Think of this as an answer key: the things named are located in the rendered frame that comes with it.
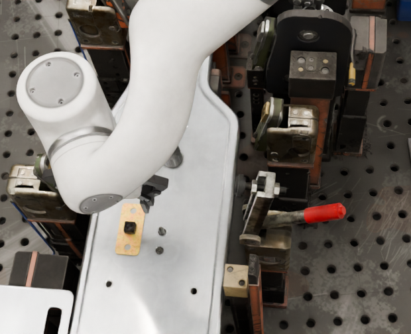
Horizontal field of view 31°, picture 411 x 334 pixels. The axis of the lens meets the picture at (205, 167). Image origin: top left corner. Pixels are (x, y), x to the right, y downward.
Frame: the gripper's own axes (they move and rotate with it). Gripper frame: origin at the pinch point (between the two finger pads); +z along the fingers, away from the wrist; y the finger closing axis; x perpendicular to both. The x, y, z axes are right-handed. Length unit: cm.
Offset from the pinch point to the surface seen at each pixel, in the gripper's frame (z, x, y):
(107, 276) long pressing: 12.4, 7.9, 2.5
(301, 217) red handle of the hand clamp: 0.8, 0.4, -26.1
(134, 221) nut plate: 12.1, -1.2, -0.5
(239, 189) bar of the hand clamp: -9.1, 1.1, -18.1
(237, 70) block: 42, -48, -11
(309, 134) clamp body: 5.9, -15.0, -26.7
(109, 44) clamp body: 18.5, -37.8, 10.8
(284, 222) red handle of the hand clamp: 2.4, 0.8, -23.7
